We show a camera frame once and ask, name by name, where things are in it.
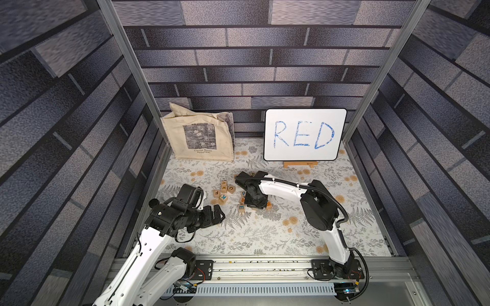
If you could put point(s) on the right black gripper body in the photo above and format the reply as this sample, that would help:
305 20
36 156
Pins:
254 195

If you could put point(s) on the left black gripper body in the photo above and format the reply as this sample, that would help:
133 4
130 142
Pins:
200 217

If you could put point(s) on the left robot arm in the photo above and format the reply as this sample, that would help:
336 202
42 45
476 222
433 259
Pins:
132 285

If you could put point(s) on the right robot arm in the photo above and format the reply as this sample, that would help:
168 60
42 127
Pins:
322 212

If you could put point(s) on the whiteboard with RED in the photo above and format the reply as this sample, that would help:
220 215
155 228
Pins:
307 134

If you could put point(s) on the wooden block teal K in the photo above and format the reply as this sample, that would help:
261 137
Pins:
222 197

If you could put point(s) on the floral table mat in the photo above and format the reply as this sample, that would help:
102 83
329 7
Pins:
282 230

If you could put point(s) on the wooden whiteboard stand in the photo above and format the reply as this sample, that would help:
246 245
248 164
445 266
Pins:
311 164

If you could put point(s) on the beige canvas tote bag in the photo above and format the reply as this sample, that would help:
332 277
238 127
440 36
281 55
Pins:
200 135

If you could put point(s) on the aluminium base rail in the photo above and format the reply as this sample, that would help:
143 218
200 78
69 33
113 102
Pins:
293 269

